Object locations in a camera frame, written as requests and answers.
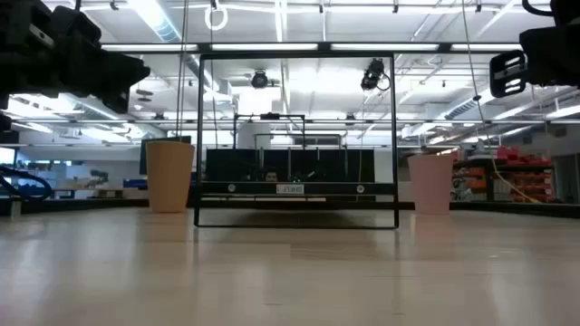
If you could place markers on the person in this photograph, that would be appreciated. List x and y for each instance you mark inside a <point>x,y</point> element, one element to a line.
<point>271,175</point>

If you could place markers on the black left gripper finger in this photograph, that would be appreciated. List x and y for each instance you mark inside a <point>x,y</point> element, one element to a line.
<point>120,103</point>
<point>129,70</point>

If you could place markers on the round black ceiling camera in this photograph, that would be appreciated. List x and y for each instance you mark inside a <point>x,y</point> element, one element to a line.
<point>259,79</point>

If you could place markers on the tall orange cup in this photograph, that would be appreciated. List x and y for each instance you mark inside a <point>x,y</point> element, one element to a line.
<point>169,176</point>

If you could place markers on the black background workstation frame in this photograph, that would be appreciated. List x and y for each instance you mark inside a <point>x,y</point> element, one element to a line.
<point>290,165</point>

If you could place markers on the small green potted plant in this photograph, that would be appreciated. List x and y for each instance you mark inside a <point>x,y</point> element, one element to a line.
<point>99,175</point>

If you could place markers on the black metal frame shelf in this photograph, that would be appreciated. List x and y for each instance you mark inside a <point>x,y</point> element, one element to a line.
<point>299,188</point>

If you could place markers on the shelving with red bins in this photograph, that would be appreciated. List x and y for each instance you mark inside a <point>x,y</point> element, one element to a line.
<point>512,174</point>

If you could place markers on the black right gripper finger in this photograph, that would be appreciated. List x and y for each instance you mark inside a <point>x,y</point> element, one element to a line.
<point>507,73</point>

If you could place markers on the tall pink cup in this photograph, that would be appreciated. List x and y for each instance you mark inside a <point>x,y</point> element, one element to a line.
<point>429,183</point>

